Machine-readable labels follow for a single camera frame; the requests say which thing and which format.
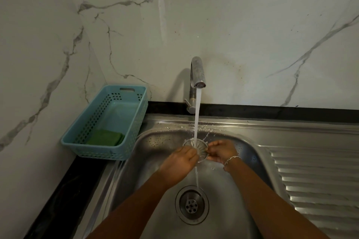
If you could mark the chrome kitchen faucet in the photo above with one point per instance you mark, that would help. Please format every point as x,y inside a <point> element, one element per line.
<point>195,84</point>

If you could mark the green scouring pad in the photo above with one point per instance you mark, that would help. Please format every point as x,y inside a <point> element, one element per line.
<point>106,138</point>

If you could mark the steel sink drain strainer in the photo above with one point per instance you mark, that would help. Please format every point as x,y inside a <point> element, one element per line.
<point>192,204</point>

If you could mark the person's left forearm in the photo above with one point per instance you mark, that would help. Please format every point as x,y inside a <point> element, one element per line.
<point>131,210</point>

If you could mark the person's left fingers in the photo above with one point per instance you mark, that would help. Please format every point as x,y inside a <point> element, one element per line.
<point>193,155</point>

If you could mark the person's right thumb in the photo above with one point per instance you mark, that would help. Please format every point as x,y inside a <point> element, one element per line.
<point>214,145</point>

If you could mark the stainless steel sink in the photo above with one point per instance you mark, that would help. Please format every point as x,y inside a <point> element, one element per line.
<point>224,180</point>

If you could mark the person's right hand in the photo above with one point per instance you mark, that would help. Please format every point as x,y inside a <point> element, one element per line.
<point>223,151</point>

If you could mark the blue plastic basket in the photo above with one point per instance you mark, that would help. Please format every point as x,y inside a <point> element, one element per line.
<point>109,124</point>

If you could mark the clear glass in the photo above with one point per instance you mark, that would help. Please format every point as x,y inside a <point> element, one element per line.
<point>196,147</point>

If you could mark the person's left hand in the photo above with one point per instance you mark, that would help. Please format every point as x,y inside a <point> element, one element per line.
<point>176,166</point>

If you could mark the person's right forearm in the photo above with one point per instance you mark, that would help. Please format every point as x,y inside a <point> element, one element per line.
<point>269,205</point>

